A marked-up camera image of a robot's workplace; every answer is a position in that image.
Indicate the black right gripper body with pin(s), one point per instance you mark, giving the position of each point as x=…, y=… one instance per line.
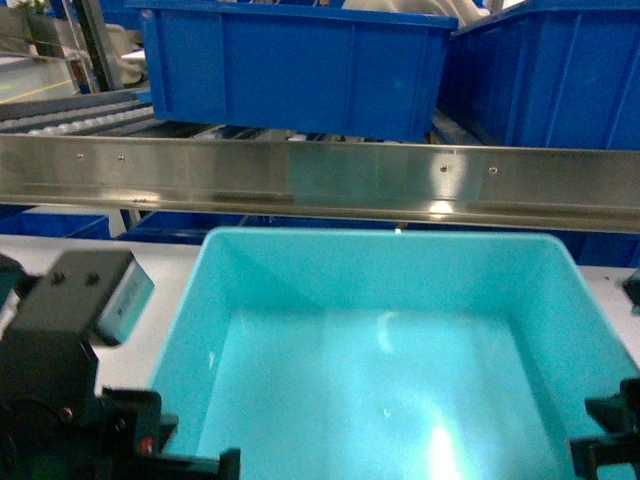
x=618, y=417

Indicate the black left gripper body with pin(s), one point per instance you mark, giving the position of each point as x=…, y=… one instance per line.
x=54, y=423

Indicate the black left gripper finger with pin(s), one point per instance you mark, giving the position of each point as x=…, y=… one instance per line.
x=226, y=467

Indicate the teal plastic bin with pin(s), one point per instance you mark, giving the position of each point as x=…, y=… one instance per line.
x=351, y=354

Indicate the blue bin far right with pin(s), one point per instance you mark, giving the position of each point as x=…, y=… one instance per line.
x=551, y=74

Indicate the blue plastic bin centre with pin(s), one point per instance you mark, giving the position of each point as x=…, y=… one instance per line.
x=290, y=67

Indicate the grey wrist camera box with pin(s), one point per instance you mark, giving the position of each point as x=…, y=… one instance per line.
x=125, y=305

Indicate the steel shelf front rail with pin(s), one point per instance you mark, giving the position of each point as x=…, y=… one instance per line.
x=586, y=190

